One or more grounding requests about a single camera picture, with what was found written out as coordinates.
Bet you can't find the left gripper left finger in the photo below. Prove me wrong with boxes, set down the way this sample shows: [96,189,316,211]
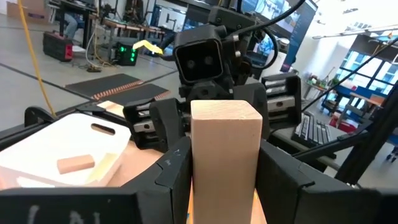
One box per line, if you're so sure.
[0,136,193,224]

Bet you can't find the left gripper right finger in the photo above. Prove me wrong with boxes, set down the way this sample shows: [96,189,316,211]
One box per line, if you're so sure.
[255,139,398,224]

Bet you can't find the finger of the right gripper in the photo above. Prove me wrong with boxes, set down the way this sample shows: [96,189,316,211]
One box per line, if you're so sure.
[149,98,191,153]
[233,82,271,139]

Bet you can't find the long natural wood plank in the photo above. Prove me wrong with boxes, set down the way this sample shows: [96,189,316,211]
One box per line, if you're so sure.
[190,99,264,224]

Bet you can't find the short natural wood block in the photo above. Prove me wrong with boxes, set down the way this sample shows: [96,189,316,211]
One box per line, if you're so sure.
[56,154,96,175]

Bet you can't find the grey side table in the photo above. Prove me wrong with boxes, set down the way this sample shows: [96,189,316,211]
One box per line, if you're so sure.
[269,124,369,175]

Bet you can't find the black keyboard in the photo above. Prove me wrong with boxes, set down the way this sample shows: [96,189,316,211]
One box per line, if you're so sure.
[291,110,339,149]

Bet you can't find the black hazard-striped floor mat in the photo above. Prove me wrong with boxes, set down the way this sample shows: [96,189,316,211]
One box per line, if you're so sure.
[96,83,171,107]
[63,73,144,101]

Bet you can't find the red box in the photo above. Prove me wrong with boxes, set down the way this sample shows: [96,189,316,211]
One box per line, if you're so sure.
[329,114,356,134]

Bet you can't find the computer monitor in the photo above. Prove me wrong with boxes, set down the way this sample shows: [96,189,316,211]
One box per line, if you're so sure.
[241,0,318,74]

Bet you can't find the yellow tape tag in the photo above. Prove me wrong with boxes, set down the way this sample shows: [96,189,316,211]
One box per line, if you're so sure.
[132,39,164,56]

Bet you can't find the black box with green lights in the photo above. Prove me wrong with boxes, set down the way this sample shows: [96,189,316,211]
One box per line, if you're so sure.
[114,42,139,67]

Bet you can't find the wooden table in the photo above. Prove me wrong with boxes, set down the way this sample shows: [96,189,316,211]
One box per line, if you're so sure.
[102,17,166,43]

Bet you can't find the white plastic bin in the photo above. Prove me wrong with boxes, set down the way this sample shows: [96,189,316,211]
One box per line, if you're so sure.
[0,112,132,191]

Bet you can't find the black and red case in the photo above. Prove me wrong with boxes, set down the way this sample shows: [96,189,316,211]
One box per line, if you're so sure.
[42,30,74,62]

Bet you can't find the person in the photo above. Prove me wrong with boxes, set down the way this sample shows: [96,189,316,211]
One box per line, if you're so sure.
[60,12,82,40]

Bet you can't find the black desk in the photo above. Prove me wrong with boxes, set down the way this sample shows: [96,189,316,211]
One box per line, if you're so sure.
[46,0,98,49]

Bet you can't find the cardboard box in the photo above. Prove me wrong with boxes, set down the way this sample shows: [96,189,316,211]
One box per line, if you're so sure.
[6,0,52,20]

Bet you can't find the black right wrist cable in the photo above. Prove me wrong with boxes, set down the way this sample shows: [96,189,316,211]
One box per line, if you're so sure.
[226,0,308,72]

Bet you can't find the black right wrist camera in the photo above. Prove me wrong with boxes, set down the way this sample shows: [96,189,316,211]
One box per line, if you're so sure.
[173,24,230,85]

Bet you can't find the black metal frame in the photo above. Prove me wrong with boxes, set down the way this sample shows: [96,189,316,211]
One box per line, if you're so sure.
[0,88,398,189]

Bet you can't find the yellow hanging cable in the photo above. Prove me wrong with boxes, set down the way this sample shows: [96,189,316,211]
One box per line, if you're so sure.
[17,0,57,118]

